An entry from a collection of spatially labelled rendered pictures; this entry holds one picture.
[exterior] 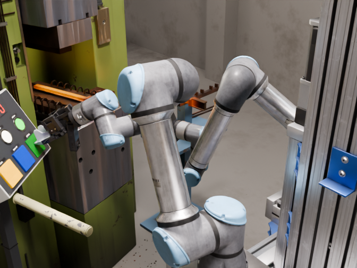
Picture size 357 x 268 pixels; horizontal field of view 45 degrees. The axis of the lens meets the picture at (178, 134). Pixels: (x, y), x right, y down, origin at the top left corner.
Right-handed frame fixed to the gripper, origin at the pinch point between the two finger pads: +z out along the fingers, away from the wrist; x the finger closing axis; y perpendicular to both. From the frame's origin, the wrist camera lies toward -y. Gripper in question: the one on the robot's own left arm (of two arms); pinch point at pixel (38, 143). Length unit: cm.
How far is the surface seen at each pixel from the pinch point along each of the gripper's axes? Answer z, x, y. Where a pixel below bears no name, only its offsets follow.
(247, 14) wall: -61, -351, -59
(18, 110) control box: 1.5, -4.5, 13.5
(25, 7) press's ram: -9, -35, 43
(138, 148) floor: 56, -182, -85
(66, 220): 14.8, -3.7, -34.9
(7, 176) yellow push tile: 0.8, 22.5, 0.3
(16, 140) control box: 1.5, 6.8, 6.1
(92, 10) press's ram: -25, -55, 29
